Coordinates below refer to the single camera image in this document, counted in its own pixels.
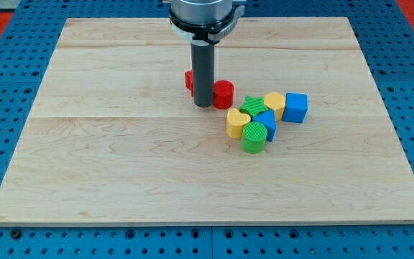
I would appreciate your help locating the green star block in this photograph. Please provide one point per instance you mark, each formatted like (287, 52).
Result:
(253, 106)

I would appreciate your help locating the blue pentagon block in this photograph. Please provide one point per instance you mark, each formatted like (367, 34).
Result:
(267, 118)

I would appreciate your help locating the yellow heart block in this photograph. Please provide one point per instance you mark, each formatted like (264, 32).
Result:
(235, 122)

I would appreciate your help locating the green cylinder block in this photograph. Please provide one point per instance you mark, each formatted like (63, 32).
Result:
(254, 136)

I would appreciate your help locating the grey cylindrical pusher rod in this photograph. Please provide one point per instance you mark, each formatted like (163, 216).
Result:
(202, 61)

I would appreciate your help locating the blue cube block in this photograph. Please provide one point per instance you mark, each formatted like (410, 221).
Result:
(296, 106)

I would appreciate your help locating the yellow hexagon block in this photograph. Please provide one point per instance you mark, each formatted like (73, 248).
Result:
(276, 102)

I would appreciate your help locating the red star block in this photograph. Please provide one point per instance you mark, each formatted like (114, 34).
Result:
(189, 81)

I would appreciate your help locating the red cylinder block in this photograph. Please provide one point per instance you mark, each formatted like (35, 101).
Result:
(223, 94)

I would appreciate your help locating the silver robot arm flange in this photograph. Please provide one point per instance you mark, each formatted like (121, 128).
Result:
(205, 22)

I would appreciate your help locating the light wooden board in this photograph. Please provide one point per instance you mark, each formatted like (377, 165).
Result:
(113, 137)

